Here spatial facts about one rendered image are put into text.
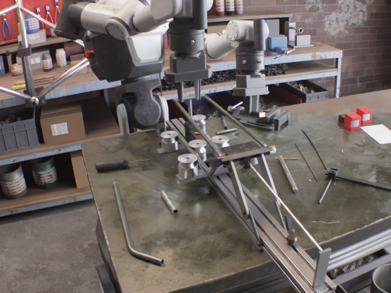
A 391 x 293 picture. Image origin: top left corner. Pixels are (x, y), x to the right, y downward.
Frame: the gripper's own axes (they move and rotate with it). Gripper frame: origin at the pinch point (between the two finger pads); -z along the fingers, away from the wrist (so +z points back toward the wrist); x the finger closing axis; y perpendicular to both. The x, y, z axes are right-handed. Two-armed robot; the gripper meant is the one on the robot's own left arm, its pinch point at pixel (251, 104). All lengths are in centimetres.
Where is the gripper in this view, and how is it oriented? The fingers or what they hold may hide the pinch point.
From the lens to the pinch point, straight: 129.8
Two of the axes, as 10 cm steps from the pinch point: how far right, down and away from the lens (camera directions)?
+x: 8.3, -1.5, 5.3
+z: -0.4, -9.8, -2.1
